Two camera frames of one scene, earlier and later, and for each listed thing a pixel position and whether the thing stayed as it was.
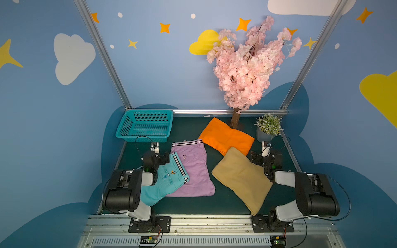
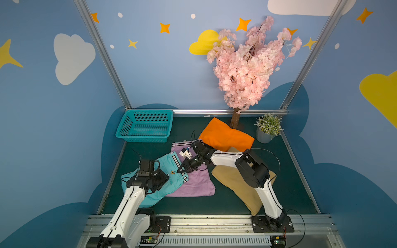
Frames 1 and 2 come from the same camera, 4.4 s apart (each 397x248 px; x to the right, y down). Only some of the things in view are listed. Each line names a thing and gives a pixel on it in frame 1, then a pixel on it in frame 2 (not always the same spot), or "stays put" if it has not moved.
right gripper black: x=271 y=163 -> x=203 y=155
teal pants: x=171 y=174 stays put
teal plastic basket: x=153 y=126 stays put
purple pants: x=193 y=154 stays put
